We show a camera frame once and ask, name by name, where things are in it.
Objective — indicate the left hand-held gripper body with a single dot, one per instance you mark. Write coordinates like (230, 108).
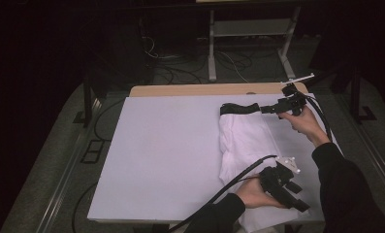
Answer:
(275, 184)

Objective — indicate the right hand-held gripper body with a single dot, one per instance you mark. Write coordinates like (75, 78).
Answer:
(293, 102)

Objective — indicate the white shorts with black waistband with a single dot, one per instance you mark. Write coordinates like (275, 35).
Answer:
(245, 136)

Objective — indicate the person's left hand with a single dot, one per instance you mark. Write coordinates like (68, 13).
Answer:
(253, 194)

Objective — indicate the person's right hand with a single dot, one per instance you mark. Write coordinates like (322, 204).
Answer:
(308, 126)

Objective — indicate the black metal stand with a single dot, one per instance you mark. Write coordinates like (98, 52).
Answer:
(87, 97)
(355, 97)

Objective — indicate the white metal stand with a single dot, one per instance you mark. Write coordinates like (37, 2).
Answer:
(251, 27)

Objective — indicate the white board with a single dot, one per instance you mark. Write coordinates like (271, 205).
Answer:
(164, 145)

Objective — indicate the dark cabinet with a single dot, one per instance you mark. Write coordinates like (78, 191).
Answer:
(125, 48)

